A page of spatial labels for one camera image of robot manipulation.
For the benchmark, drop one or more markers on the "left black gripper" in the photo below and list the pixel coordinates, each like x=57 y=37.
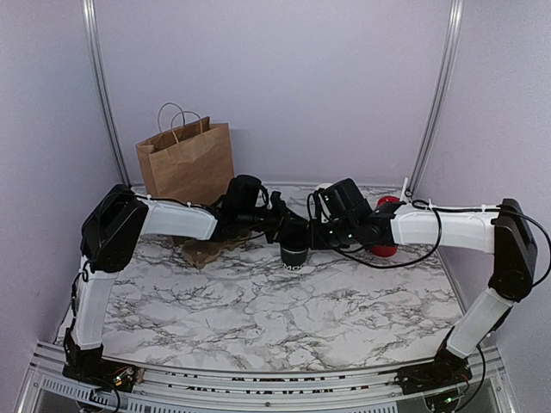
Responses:
x=281 y=209

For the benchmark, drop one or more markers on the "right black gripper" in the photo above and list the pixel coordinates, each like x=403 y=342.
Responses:
x=316 y=237

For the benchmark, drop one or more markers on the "black plastic cup lid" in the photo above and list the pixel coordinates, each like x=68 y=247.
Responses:
x=296 y=242

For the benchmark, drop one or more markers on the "black paper coffee cup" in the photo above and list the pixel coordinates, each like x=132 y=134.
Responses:
x=293 y=261

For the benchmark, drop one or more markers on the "cardboard cup carrier tray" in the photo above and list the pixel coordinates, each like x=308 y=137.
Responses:
x=198 y=253

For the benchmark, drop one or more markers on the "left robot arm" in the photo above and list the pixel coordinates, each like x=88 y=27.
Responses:
x=111 y=233

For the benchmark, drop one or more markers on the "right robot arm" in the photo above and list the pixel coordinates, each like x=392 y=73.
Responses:
x=502 y=231

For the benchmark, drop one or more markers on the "red cylindrical holder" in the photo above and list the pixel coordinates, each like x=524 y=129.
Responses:
x=383 y=250

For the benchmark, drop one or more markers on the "stack of paper cups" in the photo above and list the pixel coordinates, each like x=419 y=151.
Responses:
x=321 y=188

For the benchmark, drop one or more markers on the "brown paper bag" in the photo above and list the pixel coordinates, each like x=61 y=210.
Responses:
x=192 y=163

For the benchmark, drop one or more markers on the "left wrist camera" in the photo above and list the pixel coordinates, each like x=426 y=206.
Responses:
x=245 y=202

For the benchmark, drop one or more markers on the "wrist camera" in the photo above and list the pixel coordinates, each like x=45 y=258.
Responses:
x=245 y=202
x=343 y=200

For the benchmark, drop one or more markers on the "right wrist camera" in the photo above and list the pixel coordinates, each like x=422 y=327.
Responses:
x=343 y=200

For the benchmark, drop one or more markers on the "right aluminium frame post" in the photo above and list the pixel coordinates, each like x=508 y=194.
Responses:
x=443 y=79

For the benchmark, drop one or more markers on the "aluminium frame post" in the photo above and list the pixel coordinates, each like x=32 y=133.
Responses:
x=94 y=44
x=443 y=79

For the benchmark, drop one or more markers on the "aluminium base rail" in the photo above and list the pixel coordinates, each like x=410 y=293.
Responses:
x=140 y=387

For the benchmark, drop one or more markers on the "left aluminium frame post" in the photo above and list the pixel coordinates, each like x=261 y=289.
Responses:
x=94 y=44

